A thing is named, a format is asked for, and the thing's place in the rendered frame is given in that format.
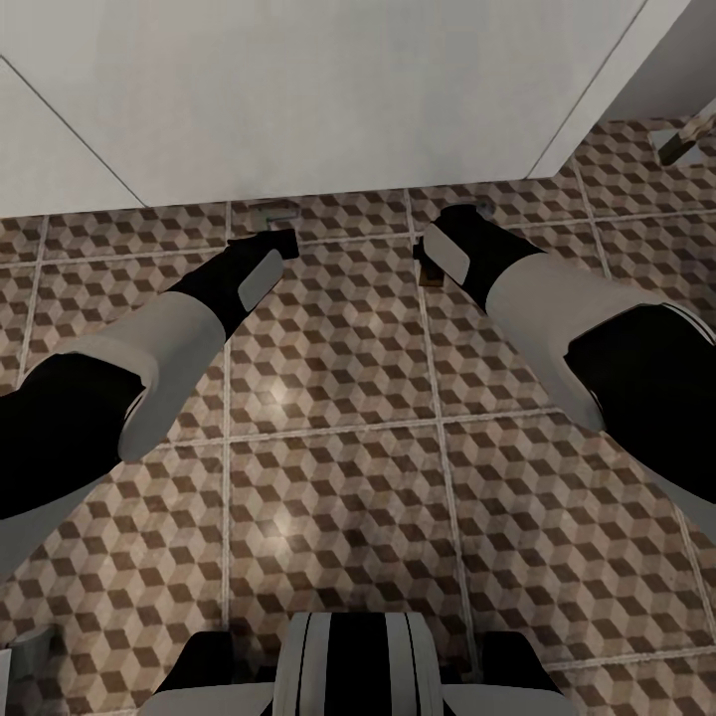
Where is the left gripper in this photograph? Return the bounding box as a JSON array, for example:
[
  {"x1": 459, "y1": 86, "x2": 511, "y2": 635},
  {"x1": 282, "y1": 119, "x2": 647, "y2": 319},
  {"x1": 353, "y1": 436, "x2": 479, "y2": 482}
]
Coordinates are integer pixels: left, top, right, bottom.
[{"x1": 263, "y1": 229, "x2": 299, "y2": 263}]

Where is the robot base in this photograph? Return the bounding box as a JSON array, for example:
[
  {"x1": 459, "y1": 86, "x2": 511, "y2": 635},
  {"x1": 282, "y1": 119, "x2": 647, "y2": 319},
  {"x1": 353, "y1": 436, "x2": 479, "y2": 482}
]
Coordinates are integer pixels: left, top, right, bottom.
[{"x1": 136, "y1": 631, "x2": 580, "y2": 716}]

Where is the mousetrap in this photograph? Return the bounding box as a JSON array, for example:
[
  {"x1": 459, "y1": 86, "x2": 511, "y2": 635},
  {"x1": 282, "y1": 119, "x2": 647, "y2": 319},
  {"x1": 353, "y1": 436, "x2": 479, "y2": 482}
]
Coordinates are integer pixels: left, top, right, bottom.
[{"x1": 419, "y1": 264, "x2": 445, "y2": 287}]

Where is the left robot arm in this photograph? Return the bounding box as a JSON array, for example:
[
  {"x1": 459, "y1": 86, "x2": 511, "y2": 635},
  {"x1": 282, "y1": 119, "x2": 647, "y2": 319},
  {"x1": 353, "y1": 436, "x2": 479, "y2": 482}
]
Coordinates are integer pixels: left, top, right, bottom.
[{"x1": 0, "y1": 199, "x2": 301, "y2": 585}]

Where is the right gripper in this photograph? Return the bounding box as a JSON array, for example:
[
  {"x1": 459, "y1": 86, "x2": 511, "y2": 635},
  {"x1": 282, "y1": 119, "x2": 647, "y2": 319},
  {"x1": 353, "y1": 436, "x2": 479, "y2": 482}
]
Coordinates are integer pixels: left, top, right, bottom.
[{"x1": 414, "y1": 236, "x2": 435, "y2": 266}]

